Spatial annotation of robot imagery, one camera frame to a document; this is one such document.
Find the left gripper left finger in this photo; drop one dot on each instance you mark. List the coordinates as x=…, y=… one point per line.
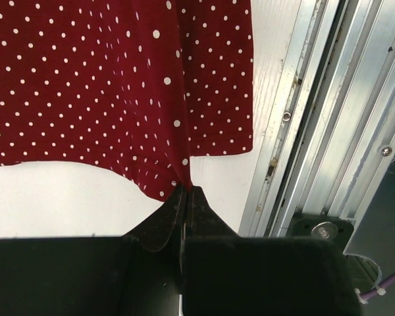
x=132, y=274

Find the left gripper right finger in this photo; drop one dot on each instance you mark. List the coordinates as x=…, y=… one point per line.
x=225, y=274

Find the red white-dotted skirt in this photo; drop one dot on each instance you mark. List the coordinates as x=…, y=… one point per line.
x=134, y=87

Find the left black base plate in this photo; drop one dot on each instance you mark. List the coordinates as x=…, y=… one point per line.
x=333, y=229

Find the aluminium table frame rail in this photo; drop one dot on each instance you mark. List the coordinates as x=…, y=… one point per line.
x=330, y=136

